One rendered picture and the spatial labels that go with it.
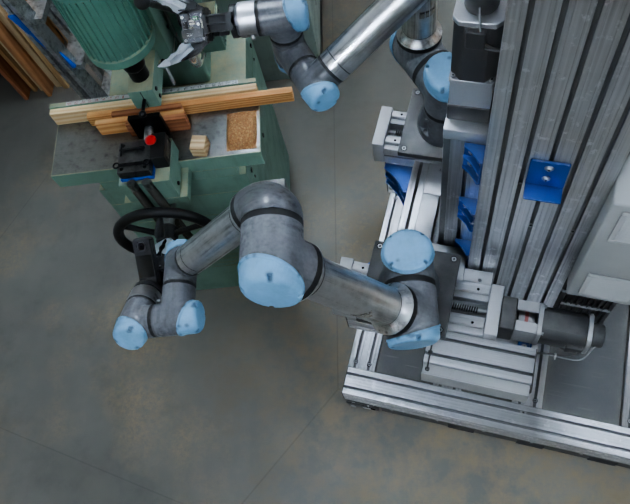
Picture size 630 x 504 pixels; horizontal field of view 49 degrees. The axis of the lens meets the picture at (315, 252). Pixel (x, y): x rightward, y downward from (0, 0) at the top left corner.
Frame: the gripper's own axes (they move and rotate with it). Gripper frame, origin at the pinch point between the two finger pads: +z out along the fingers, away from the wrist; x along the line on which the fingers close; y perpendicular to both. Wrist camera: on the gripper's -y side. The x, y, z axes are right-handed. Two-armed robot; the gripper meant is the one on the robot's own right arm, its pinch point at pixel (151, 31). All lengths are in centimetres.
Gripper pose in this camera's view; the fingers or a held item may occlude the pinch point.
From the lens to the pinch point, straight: 164.9
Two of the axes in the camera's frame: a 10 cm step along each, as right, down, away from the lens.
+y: -0.7, 3.1, -9.5
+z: -9.9, 0.9, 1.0
